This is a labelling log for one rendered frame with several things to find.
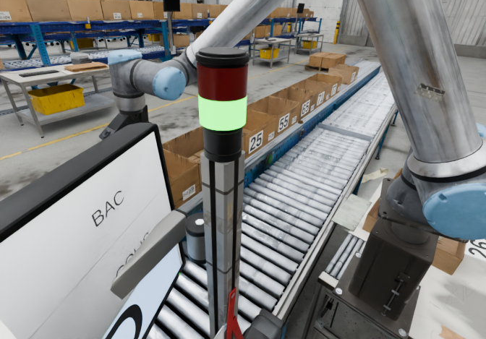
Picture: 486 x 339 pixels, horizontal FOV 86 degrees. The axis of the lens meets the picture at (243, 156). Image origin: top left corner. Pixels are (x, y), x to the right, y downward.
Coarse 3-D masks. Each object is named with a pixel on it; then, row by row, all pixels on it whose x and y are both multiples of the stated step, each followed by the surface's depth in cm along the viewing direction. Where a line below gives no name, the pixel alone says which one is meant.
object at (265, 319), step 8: (264, 312) 60; (256, 320) 58; (264, 320) 58; (272, 320) 59; (280, 320) 59; (256, 328) 57; (264, 328) 57; (272, 328) 57; (280, 328) 57; (248, 336) 55; (256, 336) 55; (264, 336) 55; (272, 336) 56; (280, 336) 58
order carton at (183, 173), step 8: (168, 152) 132; (168, 160) 135; (176, 160) 131; (184, 160) 127; (168, 168) 138; (176, 168) 134; (184, 168) 130; (192, 168) 120; (176, 176) 112; (184, 176) 117; (192, 176) 122; (176, 184) 114; (184, 184) 118; (192, 184) 124; (176, 192) 116; (176, 200) 117; (184, 200) 122; (176, 208) 119
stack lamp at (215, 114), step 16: (208, 80) 24; (224, 80) 24; (240, 80) 24; (208, 96) 25; (224, 96) 24; (240, 96) 25; (208, 112) 25; (224, 112) 25; (240, 112) 26; (208, 128) 26; (224, 128) 26
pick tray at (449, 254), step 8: (376, 208) 142; (368, 216) 126; (376, 216) 137; (368, 224) 127; (368, 232) 129; (440, 240) 125; (448, 240) 125; (440, 248) 120; (448, 248) 121; (456, 248) 121; (464, 248) 109; (440, 256) 109; (448, 256) 107; (456, 256) 116; (432, 264) 113; (440, 264) 110; (448, 264) 108; (456, 264) 106; (448, 272) 109
